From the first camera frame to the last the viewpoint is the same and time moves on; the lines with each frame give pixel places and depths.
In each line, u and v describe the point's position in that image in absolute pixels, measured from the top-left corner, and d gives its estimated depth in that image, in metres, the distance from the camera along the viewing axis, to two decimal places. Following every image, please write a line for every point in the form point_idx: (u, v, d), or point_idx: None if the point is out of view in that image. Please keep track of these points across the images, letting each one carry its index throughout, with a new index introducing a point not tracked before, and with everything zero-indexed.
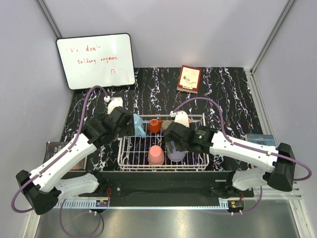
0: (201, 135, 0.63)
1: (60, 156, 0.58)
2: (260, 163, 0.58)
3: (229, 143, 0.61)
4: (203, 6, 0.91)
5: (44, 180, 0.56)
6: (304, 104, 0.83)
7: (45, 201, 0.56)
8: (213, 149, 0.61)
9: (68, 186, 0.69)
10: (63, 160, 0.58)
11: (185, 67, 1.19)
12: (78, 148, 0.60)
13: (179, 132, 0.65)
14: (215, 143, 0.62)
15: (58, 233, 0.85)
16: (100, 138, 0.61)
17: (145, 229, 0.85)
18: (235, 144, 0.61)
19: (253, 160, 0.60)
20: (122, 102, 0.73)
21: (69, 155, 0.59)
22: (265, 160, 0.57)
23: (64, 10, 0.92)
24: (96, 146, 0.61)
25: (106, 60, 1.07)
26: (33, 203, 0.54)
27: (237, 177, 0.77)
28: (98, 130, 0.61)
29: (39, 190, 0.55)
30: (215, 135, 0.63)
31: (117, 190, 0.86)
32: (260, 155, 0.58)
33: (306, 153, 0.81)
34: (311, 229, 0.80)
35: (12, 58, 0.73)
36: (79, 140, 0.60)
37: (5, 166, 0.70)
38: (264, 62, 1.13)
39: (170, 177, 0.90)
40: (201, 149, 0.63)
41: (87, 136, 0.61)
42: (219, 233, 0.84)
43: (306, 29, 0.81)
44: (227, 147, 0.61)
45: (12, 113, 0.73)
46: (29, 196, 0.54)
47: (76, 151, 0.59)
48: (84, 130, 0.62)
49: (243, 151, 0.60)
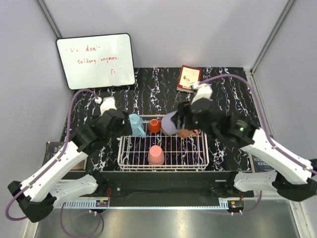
0: (243, 127, 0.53)
1: (49, 167, 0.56)
2: (294, 175, 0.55)
3: (271, 146, 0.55)
4: (203, 6, 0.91)
5: (34, 192, 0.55)
6: (304, 105, 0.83)
7: (39, 209, 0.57)
8: (250, 147, 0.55)
9: (64, 191, 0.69)
10: (52, 170, 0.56)
11: (185, 67, 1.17)
12: (67, 157, 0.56)
13: (214, 114, 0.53)
14: (256, 141, 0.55)
15: (58, 233, 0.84)
16: (90, 145, 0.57)
17: (145, 229, 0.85)
18: (276, 148, 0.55)
19: (286, 170, 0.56)
20: (115, 102, 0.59)
21: (58, 165, 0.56)
22: (301, 174, 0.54)
23: (64, 10, 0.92)
24: (87, 152, 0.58)
25: (106, 60, 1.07)
26: (26, 213, 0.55)
27: (240, 178, 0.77)
28: (88, 137, 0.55)
29: (29, 201, 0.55)
30: (257, 132, 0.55)
31: (117, 190, 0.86)
32: (296, 167, 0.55)
33: (307, 153, 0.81)
34: (311, 229, 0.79)
35: (12, 58, 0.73)
36: (68, 148, 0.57)
37: (5, 166, 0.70)
38: (264, 62, 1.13)
39: (170, 178, 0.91)
40: (236, 143, 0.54)
41: (77, 144, 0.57)
42: (219, 233, 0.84)
43: (305, 29, 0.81)
44: (267, 149, 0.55)
45: (12, 113, 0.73)
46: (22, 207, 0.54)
47: (65, 160, 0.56)
48: (74, 137, 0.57)
49: (282, 159, 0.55)
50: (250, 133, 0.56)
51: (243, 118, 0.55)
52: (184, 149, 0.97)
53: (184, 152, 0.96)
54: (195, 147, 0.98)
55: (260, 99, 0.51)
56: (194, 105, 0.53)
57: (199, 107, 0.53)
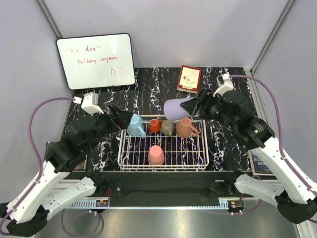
0: (257, 130, 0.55)
1: (29, 190, 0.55)
2: (295, 191, 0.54)
3: (280, 155, 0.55)
4: (203, 6, 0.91)
5: (19, 215, 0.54)
6: (304, 104, 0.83)
7: (28, 228, 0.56)
8: (259, 149, 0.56)
9: (58, 202, 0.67)
10: (33, 193, 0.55)
11: (185, 67, 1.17)
12: (46, 179, 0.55)
13: (243, 110, 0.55)
14: (267, 146, 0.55)
15: (58, 233, 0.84)
16: (69, 163, 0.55)
17: (145, 229, 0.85)
18: (285, 160, 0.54)
19: (289, 184, 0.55)
20: (92, 99, 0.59)
21: (38, 187, 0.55)
22: (302, 192, 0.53)
23: (64, 10, 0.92)
24: (67, 171, 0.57)
25: (106, 60, 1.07)
26: (16, 234, 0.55)
27: (241, 179, 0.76)
28: (67, 153, 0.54)
29: (16, 223, 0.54)
30: (271, 140, 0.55)
31: (118, 190, 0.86)
32: (300, 185, 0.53)
33: (307, 153, 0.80)
34: (311, 229, 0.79)
35: (12, 58, 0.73)
36: (45, 169, 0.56)
37: (5, 166, 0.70)
38: (265, 62, 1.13)
39: (170, 178, 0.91)
40: (247, 143, 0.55)
41: (54, 163, 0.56)
42: (219, 233, 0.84)
43: (305, 29, 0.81)
44: (275, 158, 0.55)
45: (12, 113, 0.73)
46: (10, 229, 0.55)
47: (43, 182, 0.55)
48: (51, 157, 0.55)
49: (287, 172, 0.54)
50: (264, 138, 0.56)
51: (263, 123, 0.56)
52: (184, 149, 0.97)
53: (184, 152, 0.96)
54: (195, 147, 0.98)
55: (276, 103, 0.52)
56: (228, 96, 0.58)
57: (231, 98, 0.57)
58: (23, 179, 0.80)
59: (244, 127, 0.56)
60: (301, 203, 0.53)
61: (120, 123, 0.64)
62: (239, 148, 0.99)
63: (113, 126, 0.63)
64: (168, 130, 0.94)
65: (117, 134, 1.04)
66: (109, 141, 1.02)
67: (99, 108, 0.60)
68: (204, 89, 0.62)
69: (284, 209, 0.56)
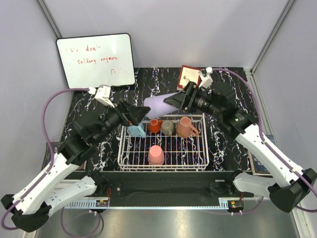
0: (238, 119, 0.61)
1: (39, 180, 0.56)
2: (279, 173, 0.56)
3: (261, 140, 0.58)
4: (203, 6, 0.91)
5: (26, 205, 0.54)
6: (304, 105, 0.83)
7: (33, 222, 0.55)
8: (241, 137, 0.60)
9: (60, 198, 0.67)
10: (42, 183, 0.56)
11: (185, 67, 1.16)
12: (57, 170, 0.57)
13: (229, 101, 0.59)
14: (247, 133, 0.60)
15: (58, 232, 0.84)
16: (80, 156, 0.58)
17: (145, 229, 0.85)
18: (266, 144, 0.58)
19: (273, 168, 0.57)
20: (103, 92, 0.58)
21: (48, 177, 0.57)
22: (285, 173, 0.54)
23: (64, 10, 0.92)
24: (77, 164, 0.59)
25: (106, 60, 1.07)
26: (20, 226, 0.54)
27: (240, 176, 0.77)
28: (78, 147, 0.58)
29: (22, 214, 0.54)
30: (251, 127, 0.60)
31: (118, 190, 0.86)
32: (283, 167, 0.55)
33: (307, 153, 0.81)
34: (311, 229, 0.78)
35: (12, 58, 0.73)
36: (56, 161, 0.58)
37: (5, 166, 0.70)
38: (264, 62, 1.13)
39: (170, 177, 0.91)
40: (230, 131, 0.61)
41: (65, 156, 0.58)
42: (219, 233, 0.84)
43: (305, 29, 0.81)
44: (256, 143, 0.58)
45: (12, 113, 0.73)
46: (15, 220, 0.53)
47: (54, 173, 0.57)
48: (63, 149, 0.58)
49: (269, 155, 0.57)
50: (245, 125, 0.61)
51: (244, 113, 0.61)
52: (184, 149, 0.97)
53: (184, 152, 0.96)
54: (195, 147, 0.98)
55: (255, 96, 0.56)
56: (217, 88, 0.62)
57: (219, 90, 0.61)
58: (23, 178, 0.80)
59: (229, 117, 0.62)
60: (285, 185, 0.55)
61: (131, 118, 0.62)
62: (239, 148, 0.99)
63: (124, 121, 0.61)
64: (168, 130, 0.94)
65: (117, 134, 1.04)
66: (109, 141, 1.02)
67: (110, 103, 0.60)
68: (190, 83, 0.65)
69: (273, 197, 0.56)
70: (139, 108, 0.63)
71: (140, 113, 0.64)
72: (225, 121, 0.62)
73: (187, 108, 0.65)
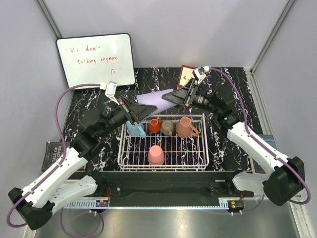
0: (227, 118, 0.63)
1: (51, 172, 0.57)
2: (265, 162, 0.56)
3: (246, 134, 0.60)
4: (203, 6, 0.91)
5: (36, 197, 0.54)
6: (304, 105, 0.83)
7: (41, 216, 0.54)
8: (230, 133, 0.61)
9: (63, 196, 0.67)
10: (54, 175, 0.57)
11: (185, 67, 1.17)
12: (69, 163, 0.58)
13: (229, 106, 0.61)
14: (236, 128, 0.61)
15: (58, 233, 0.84)
16: (91, 150, 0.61)
17: (145, 229, 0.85)
18: (251, 137, 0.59)
19: (260, 158, 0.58)
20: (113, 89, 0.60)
21: (60, 170, 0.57)
22: (270, 161, 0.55)
23: (64, 10, 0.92)
24: (87, 159, 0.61)
25: (106, 60, 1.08)
26: (27, 219, 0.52)
27: (240, 174, 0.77)
28: (89, 143, 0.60)
29: (32, 206, 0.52)
30: (239, 124, 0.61)
31: (118, 190, 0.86)
32: (267, 155, 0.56)
33: (307, 153, 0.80)
34: (311, 229, 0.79)
35: (12, 58, 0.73)
36: (68, 154, 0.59)
37: (5, 166, 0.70)
38: (265, 62, 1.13)
39: (170, 178, 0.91)
40: (221, 130, 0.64)
41: (77, 149, 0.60)
42: (219, 234, 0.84)
43: (306, 29, 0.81)
44: (243, 136, 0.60)
45: (12, 114, 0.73)
46: (23, 213, 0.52)
47: (66, 166, 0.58)
48: (75, 144, 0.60)
49: (255, 146, 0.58)
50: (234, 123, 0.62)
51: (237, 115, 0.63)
52: (184, 149, 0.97)
53: (184, 152, 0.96)
54: (195, 147, 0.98)
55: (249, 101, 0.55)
56: (220, 91, 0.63)
57: (222, 95, 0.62)
58: (23, 179, 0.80)
59: (223, 117, 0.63)
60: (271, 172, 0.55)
61: (133, 117, 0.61)
62: (239, 148, 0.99)
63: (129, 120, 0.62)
64: (168, 130, 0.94)
65: (117, 134, 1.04)
66: (109, 141, 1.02)
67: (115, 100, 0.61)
68: (192, 80, 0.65)
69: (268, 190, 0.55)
70: (143, 106, 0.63)
71: (144, 112, 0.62)
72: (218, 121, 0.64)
73: (187, 105, 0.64)
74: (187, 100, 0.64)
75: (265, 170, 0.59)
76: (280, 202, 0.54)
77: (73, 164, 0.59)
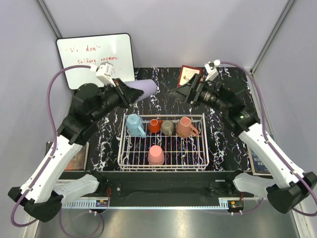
0: (243, 116, 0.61)
1: (45, 165, 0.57)
2: (279, 174, 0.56)
3: (264, 140, 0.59)
4: (203, 6, 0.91)
5: (37, 193, 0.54)
6: (304, 105, 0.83)
7: (49, 208, 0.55)
8: (244, 135, 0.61)
9: (69, 190, 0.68)
10: (49, 168, 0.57)
11: (185, 67, 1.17)
12: (61, 152, 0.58)
13: (238, 99, 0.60)
14: (252, 131, 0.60)
15: (58, 233, 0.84)
16: (82, 134, 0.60)
17: (145, 229, 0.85)
18: (269, 144, 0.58)
19: (273, 167, 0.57)
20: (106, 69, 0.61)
21: (54, 162, 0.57)
22: (286, 175, 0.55)
23: (63, 10, 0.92)
24: (80, 143, 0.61)
25: (106, 60, 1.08)
26: (34, 216, 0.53)
27: (241, 176, 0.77)
28: (79, 126, 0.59)
29: (34, 203, 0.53)
30: (256, 125, 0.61)
31: (118, 190, 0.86)
32: (283, 168, 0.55)
33: (307, 153, 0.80)
34: (311, 230, 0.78)
35: (12, 59, 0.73)
36: (58, 144, 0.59)
37: (5, 166, 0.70)
38: (265, 62, 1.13)
39: (170, 178, 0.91)
40: (234, 128, 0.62)
41: (67, 137, 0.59)
42: (219, 233, 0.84)
43: (306, 29, 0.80)
44: (259, 142, 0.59)
45: (12, 113, 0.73)
46: (27, 211, 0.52)
47: (59, 155, 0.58)
48: (63, 130, 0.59)
49: (270, 154, 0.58)
50: (250, 123, 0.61)
51: (249, 112, 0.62)
52: (184, 149, 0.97)
53: (184, 152, 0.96)
54: (195, 147, 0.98)
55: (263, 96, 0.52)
56: (226, 83, 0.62)
57: (229, 87, 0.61)
58: (23, 179, 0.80)
59: (235, 113, 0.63)
60: (284, 186, 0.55)
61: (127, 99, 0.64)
62: (239, 148, 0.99)
63: (124, 103, 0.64)
64: (168, 130, 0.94)
65: (117, 134, 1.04)
66: (109, 141, 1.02)
67: (111, 82, 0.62)
68: (196, 76, 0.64)
69: (271, 197, 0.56)
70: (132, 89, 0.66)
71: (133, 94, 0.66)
72: (230, 118, 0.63)
73: (192, 102, 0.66)
74: (194, 97, 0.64)
75: (276, 181, 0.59)
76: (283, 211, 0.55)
77: (65, 152, 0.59)
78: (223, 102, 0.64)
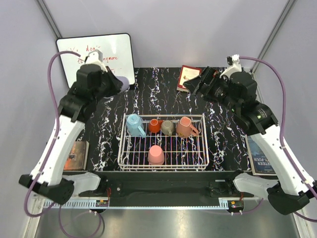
0: (260, 115, 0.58)
1: (52, 148, 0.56)
2: (289, 182, 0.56)
3: (280, 145, 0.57)
4: (203, 6, 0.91)
5: (49, 175, 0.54)
6: (304, 105, 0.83)
7: (63, 189, 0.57)
8: (259, 136, 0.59)
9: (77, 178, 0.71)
10: (56, 149, 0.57)
11: (185, 67, 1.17)
12: (65, 132, 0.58)
13: (249, 92, 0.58)
14: (268, 134, 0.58)
15: (58, 233, 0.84)
16: (82, 111, 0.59)
17: (145, 229, 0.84)
18: (284, 149, 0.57)
19: (284, 175, 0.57)
20: (97, 55, 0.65)
21: (60, 142, 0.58)
22: (296, 184, 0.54)
23: (64, 10, 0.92)
24: (82, 121, 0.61)
25: (106, 60, 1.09)
26: (49, 198, 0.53)
27: (241, 176, 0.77)
28: (78, 103, 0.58)
29: (48, 184, 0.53)
30: (274, 128, 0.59)
31: (117, 190, 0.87)
32: (294, 177, 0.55)
33: (307, 153, 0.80)
34: (311, 229, 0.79)
35: (12, 59, 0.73)
36: (61, 124, 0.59)
37: (5, 166, 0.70)
38: (265, 62, 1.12)
39: (170, 178, 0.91)
40: (249, 126, 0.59)
41: (68, 116, 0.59)
42: (219, 234, 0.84)
43: (306, 29, 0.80)
44: (274, 146, 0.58)
45: (12, 113, 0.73)
46: (43, 194, 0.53)
47: (64, 135, 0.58)
48: (63, 110, 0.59)
49: (283, 160, 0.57)
50: (267, 125, 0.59)
51: (267, 109, 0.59)
52: (184, 149, 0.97)
53: (184, 152, 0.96)
54: (195, 147, 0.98)
55: (282, 85, 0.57)
56: (236, 78, 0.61)
57: (239, 81, 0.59)
58: None
59: (250, 111, 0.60)
60: (292, 194, 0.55)
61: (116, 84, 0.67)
62: (239, 148, 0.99)
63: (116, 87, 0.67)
64: (168, 130, 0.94)
65: (117, 134, 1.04)
66: (109, 141, 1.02)
67: (103, 66, 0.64)
68: (208, 67, 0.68)
69: (272, 199, 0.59)
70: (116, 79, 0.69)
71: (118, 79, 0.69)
72: (244, 116, 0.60)
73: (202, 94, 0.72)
74: (204, 90, 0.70)
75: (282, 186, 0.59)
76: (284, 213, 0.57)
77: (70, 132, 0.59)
78: (235, 99, 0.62)
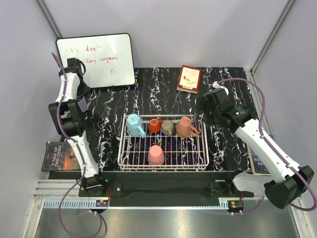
0: (238, 112, 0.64)
1: (66, 85, 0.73)
2: (275, 168, 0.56)
3: (259, 135, 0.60)
4: (203, 7, 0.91)
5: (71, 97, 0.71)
6: (304, 105, 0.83)
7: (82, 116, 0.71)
8: (241, 130, 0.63)
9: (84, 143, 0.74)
10: (69, 86, 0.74)
11: (185, 67, 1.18)
12: (71, 77, 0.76)
13: (219, 98, 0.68)
14: (247, 126, 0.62)
15: (58, 233, 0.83)
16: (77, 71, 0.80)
17: (145, 229, 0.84)
18: (264, 139, 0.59)
19: (270, 162, 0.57)
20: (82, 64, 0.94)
21: (70, 82, 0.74)
22: (281, 168, 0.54)
23: (64, 10, 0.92)
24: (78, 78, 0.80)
25: (106, 60, 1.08)
26: (76, 110, 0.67)
27: (240, 175, 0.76)
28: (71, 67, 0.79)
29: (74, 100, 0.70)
30: (252, 121, 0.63)
31: (117, 190, 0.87)
32: (279, 162, 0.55)
33: (307, 153, 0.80)
34: (311, 229, 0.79)
35: (12, 58, 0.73)
36: (68, 74, 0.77)
37: (5, 166, 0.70)
38: (264, 62, 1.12)
39: (170, 178, 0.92)
40: (231, 123, 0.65)
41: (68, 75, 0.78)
42: (219, 234, 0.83)
43: (306, 29, 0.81)
44: (254, 137, 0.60)
45: (11, 113, 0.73)
46: (71, 107, 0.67)
47: (71, 79, 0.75)
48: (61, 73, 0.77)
49: (266, 150, 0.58)
50: (246, 119, 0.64)
51: (245, 108, 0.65)
52: (184, 149, 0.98)
53: (184, 152, 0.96)
54: (195, 147, 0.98)
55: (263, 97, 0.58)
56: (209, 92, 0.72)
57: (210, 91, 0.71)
58: (23, 178, 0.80)
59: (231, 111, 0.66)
60: (280, 180, 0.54)
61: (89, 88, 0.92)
62: (239, 148, 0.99)
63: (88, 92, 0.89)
64: (168, 130, 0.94)
65: (117, 134, 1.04)
66: (109, 141, 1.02)
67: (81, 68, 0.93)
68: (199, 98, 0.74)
69: (269, 193, 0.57)
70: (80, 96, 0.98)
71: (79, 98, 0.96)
72: (226, 116, 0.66)
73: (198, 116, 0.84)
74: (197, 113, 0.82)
75: (273, 177, 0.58)
76: (282, 206, 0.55)
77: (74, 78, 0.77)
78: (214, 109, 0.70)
